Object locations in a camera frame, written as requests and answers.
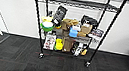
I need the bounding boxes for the brown paper bag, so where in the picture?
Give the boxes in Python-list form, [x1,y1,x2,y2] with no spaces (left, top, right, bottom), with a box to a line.
[61,35,75,55]

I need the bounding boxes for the small blue box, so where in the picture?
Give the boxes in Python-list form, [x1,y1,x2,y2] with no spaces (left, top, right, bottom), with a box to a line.
[67,26,81,40]

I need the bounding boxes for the yellow container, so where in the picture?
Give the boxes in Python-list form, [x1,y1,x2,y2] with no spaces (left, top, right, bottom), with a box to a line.
[53,36,66,52]

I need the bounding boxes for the white red box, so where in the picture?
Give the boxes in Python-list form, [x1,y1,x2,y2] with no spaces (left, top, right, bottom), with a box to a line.
[42,31,58,52]

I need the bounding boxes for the black box white print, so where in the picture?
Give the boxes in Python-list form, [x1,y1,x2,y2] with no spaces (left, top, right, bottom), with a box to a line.
[69,40,86,58]

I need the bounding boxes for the green bowl white lid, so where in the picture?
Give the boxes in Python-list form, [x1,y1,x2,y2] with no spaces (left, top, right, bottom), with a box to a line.
[39,18,57,34]

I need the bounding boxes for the brown box white label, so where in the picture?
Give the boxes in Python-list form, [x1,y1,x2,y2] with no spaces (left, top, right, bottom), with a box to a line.
[76,22,94,40]

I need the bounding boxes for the tall black printed bag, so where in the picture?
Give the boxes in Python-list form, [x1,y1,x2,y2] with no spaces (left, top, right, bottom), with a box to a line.
[50,3,69,27]

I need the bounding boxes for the yellow bowl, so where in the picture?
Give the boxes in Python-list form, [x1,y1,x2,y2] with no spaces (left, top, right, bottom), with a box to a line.
[40,15,54,24]

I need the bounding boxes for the small orange item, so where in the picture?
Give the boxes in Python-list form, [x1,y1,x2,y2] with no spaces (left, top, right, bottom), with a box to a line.
[79,47,89,57]

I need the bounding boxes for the glossy black pouch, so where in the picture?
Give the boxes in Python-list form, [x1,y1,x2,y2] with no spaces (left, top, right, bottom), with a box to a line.
[79,13,101,30]

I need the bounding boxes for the black white printed box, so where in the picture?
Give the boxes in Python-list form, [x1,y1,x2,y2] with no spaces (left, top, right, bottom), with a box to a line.
[86,25,106,42]

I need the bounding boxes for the black wire shelf rack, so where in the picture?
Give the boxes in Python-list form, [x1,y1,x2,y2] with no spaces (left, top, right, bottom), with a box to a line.
[20,0,129,71]

